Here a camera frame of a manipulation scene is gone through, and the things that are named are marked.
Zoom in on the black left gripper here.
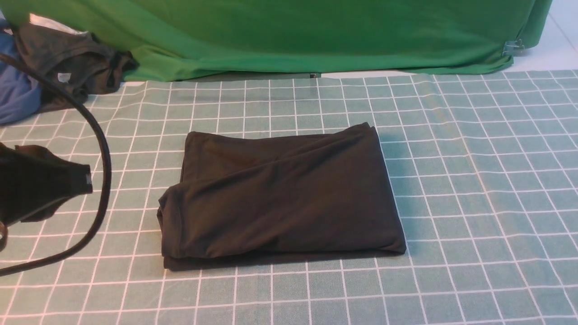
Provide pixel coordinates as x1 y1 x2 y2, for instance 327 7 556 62
0 144 93 250

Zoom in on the dark gray long-sleeve shirt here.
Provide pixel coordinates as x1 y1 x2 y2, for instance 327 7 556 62
157 123 406 271

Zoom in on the crumpled dark gray shirt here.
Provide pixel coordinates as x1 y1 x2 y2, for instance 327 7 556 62
14 23 139 103

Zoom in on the blue garment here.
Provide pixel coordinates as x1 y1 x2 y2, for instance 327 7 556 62
0 18 41 125

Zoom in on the green backdrop cloth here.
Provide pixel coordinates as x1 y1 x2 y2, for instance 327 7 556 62
1 0 552 82

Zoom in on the green checkered tablecloth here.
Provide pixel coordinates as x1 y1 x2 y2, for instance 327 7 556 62
1 70 578 325

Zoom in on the metal binder clip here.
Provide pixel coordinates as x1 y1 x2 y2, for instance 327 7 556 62
501 39 526 57

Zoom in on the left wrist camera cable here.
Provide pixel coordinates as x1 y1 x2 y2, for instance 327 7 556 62
0 53 112 277

